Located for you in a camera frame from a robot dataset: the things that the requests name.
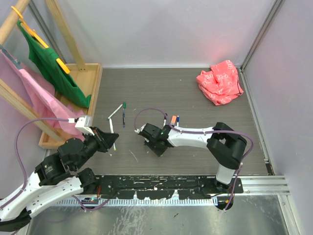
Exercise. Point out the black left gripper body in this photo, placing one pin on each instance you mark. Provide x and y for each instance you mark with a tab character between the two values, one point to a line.
98	144

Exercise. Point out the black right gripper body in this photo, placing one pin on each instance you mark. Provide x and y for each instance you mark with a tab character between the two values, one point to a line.
157	149

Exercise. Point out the white pen with lime end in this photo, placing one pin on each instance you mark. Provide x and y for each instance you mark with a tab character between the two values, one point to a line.
112	131

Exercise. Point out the orange highlighter cap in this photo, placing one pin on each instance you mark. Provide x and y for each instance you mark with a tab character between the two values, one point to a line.
174	119

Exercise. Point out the white pen with black end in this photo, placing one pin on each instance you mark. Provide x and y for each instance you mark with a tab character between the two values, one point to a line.
165	119

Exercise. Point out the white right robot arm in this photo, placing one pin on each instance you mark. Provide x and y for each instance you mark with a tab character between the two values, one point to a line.
226	145

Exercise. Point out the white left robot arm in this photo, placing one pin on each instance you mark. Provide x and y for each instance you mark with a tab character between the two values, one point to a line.
57	177

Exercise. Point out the dark blue pen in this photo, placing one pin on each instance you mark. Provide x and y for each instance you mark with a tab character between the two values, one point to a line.
123	117

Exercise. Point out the white marker with green end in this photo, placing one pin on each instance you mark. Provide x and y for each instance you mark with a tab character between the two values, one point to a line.
115	111

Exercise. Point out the wooden rack base tray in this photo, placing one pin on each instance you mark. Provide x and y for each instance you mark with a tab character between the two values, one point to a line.
88	81

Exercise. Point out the pink cloth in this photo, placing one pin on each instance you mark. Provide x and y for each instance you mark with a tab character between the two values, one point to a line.
34	90

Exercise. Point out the coral patterned cloth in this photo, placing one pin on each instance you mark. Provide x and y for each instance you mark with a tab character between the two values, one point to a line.
221	84

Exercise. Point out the green cloth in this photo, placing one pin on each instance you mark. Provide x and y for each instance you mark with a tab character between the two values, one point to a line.
45	61

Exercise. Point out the blue-grey clothes hanger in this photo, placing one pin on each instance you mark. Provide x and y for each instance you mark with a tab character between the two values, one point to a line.
14	61

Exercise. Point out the yellow clothes hanger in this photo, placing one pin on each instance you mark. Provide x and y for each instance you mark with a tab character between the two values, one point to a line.
34	35

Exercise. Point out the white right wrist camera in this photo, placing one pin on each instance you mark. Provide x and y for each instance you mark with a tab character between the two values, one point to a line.
139	130

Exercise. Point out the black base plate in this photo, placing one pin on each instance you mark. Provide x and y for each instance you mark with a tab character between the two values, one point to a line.
157	187

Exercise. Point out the grey slotted cable duct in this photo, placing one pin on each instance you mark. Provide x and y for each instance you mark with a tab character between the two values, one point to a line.
71	202

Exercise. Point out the wooden rack frame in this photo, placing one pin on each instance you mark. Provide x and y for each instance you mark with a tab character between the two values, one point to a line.
50	124

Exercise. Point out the aluminium frame post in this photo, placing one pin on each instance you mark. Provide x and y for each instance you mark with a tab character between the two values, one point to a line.
262	32

